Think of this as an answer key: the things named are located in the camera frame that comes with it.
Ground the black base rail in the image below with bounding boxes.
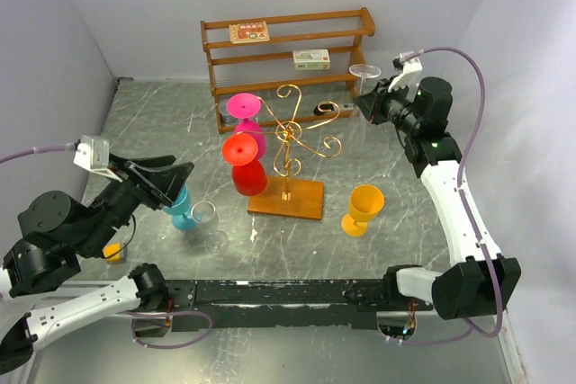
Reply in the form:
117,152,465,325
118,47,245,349
130,278,435,334

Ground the small black device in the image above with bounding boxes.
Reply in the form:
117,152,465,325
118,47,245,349
313,103,339,116

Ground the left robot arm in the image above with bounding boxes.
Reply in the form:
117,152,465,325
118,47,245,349
1,155,194,374

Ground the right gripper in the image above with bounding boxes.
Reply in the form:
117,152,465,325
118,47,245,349
354,75,421,134

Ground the pink wine glass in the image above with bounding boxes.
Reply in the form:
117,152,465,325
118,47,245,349
227,93,266,159

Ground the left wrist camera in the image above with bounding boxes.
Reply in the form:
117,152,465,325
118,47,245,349
73,135,110,172

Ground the yellow grey sponge block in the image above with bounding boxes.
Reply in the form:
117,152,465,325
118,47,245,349
103,243,126,263

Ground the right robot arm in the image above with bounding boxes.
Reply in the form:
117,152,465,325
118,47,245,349
356,77,521,320

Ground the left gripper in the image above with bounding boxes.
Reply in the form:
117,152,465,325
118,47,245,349
78,149,196,255

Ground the frosted clear tall glass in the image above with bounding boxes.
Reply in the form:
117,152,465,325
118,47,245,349
346,64,382,152

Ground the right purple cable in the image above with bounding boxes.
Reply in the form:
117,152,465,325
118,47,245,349
404,46,505,338

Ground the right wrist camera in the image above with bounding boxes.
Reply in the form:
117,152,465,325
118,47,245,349
388,52,422,92

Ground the purple cable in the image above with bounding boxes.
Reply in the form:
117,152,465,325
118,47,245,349
0,143,80,166
404,46,505,338

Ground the wooden shelf rack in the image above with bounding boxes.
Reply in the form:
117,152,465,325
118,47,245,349
200,6,376,106

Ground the gold wine glass rack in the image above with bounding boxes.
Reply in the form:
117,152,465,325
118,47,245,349
246,84,342,221

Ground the blue wine glass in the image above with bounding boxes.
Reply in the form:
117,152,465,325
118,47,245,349
163,185,195,232

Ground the red wine glass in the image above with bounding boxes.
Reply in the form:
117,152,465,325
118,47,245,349
222,132,267,197

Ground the clear wine glass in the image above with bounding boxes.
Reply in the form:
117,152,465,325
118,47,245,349
191,201,230,255

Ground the green white small box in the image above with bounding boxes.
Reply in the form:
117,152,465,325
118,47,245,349
292,49,331,70

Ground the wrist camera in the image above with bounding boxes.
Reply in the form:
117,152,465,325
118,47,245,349
73,135,110,172
388,52,422,92

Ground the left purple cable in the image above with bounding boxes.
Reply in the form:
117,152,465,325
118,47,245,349
0,143,80,166

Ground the yellow wine glass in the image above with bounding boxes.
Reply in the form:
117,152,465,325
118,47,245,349
341,184,385,237

